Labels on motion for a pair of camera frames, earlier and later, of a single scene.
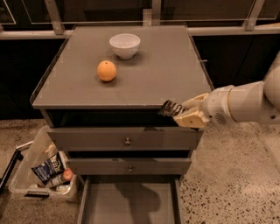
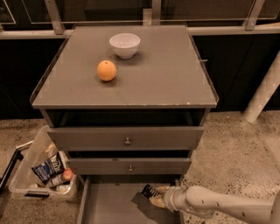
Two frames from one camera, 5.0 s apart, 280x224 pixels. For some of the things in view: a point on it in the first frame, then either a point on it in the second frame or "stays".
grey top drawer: [124, 138] stays
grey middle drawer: [129, 165] stays
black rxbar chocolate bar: [171, 109] to [149, 191]
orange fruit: [106, 70] stays
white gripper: [217, 105] to [169, 198]
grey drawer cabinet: [99, 94] stays
